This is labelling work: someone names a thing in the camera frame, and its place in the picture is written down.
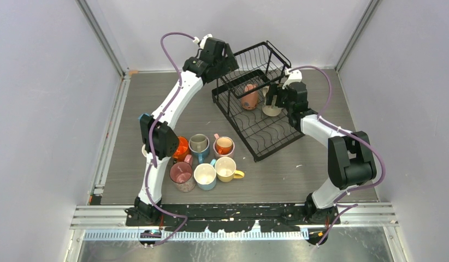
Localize cream floral mug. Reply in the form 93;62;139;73
262;86;282;117

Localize black wire dish rack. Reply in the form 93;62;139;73
212;41;303;162

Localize small orange cup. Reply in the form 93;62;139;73
215;137;233;155

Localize light pink faceted mug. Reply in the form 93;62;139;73
212;134;235;158

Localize beige grey cup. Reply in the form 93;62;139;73
189;134;209;152

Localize yellow mug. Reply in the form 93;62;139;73
215;157;245;182

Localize large orange mug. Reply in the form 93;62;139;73
173;136;190;162

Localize light blue faceted mug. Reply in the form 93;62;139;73
193;159;217;190

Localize yellow-green faceted mug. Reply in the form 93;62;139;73
141;144;149;158

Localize pink patterned mug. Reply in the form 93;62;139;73
169;154;196;192

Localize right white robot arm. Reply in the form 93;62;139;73
263;82;377;224

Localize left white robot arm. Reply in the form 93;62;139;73
126;35;239;226

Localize salmon pink mug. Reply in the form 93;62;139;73
241;84;259;110

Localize small blue toy block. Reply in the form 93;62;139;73
138;113;150;121

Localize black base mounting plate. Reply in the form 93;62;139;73
125;203;339;233

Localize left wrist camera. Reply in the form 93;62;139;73
192;34;213;50

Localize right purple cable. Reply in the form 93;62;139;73
287;65;387;247

